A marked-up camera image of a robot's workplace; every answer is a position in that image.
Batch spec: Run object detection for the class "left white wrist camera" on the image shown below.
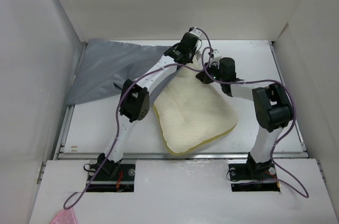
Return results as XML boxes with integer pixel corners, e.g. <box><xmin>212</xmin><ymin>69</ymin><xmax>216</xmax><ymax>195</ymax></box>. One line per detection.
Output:
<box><xmin>189</xmin><ymin>27</ymin><xmax>202</xmax><ymax>39</ymax></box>

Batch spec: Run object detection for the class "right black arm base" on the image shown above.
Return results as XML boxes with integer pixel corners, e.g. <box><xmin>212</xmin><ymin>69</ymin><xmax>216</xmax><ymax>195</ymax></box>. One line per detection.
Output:
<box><xmin>227</xmin><ymin>155</ymin><xmax>280</xmax><ymax>192</ymax></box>

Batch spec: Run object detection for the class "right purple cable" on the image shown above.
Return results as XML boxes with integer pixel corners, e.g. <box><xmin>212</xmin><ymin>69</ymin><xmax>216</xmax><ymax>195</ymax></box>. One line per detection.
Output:
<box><xmin>202</xmin><ymin>48</ymin><xmax>309</xmax><ymax>198</ymax></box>

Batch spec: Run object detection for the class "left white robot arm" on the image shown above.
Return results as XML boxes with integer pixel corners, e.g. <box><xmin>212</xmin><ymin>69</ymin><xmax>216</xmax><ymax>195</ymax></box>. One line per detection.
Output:
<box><xmin>97</xmin><ymin>29</ymin><xmax>202</xmax><ymax>180</ymax></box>

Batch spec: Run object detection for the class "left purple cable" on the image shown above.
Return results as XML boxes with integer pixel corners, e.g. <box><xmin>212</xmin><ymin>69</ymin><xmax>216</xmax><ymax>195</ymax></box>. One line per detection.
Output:
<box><xmin>63</xmin><ymin>26</ymin><xmax>212</xmax><ymax>210</ymax></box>

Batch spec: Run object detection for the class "aluminium front rail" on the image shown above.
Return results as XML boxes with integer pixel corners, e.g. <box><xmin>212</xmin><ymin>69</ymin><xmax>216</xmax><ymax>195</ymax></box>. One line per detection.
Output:
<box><xmin>55</xmin><ymin>151</ymin><xmax>309</xmax><ymax>160</ymax></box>

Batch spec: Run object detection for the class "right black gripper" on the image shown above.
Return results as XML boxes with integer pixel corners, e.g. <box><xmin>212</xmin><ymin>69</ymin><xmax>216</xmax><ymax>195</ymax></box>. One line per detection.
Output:
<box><xmin>195</xmin><ymin>61</ymin><xmax>225</xmax><ymax>84</ymax></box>

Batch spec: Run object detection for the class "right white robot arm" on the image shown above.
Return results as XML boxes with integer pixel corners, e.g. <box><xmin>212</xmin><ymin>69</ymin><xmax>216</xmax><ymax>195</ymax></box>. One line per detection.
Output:
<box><xmin>196</xmin><ymin>58</ymin><xmax>294</xmax><ymax>181</ymax></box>

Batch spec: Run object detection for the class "cream yellow pillow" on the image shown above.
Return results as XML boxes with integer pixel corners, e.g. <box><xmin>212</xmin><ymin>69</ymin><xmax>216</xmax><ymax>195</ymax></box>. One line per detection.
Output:
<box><xmin>153</xmin><ymin>58</ymin><xmax>238</xmax><ymax>155</ymax></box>

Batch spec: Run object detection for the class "pink plastic bag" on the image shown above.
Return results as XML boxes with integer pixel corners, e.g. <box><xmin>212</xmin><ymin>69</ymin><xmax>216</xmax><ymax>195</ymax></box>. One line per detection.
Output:
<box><xmin>50</xmin><ymin>209</ymin><xmax>78</xmax><ymax>224</ymax></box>

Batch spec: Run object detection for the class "grey pillowcase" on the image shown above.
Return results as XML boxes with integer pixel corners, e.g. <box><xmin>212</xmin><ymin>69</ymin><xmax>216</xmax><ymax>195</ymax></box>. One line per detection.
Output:
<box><xmin>66</xmin><ymin>39</ymin><xmax>169</xmax><ymax>105</ymax></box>

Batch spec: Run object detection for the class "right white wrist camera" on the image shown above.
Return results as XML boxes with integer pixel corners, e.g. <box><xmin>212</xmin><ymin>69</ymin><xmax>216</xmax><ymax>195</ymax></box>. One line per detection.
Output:
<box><xmin>210</xmin><ymin>49</ymin><xmax>222</xmax><ymax>62</ymax></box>

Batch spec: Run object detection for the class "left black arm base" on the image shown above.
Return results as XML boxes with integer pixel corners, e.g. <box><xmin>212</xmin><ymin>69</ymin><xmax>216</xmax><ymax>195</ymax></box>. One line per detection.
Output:
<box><xmin>83</xmin><ymin>154</ymin><xmax>136</xmax><ymax>193</ymax></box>

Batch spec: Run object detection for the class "purple cable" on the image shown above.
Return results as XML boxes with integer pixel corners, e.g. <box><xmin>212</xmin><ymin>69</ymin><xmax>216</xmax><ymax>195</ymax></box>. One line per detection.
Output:
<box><xmin>202</xmin><ymin>48</ymin><xmax>309</xmax><ymax>198</ymax></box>
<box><xmin>63</xmin><ymin>26</ymin><xmax>212</xmax><ymax>210</ymax></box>

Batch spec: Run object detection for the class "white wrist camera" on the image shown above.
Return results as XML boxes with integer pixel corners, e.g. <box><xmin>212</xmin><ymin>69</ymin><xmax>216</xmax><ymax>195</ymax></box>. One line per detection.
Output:
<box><xmin>210</xmin><ymin>49</ymin><xmax>222</xmax><ymax>62</ymax></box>
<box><xmin>189</xmin><ymin>27</ymin><xmax>202</xmax><ymax>39</ymax></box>

